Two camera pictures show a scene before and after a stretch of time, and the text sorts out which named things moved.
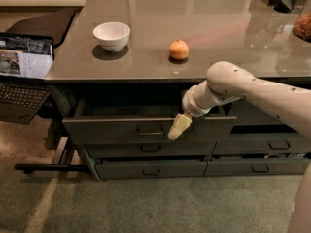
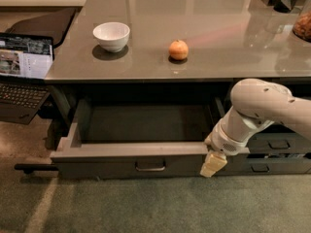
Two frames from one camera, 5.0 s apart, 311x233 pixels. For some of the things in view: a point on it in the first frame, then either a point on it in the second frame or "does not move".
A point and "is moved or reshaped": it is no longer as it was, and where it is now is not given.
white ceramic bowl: [113, 36] does not move
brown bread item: [302, 25] does not move
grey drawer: [140, 120] is moved or reshaped
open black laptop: [26, 66] does not move
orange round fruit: [178, 49] does not move
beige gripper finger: [180, 125] → [214, 162]
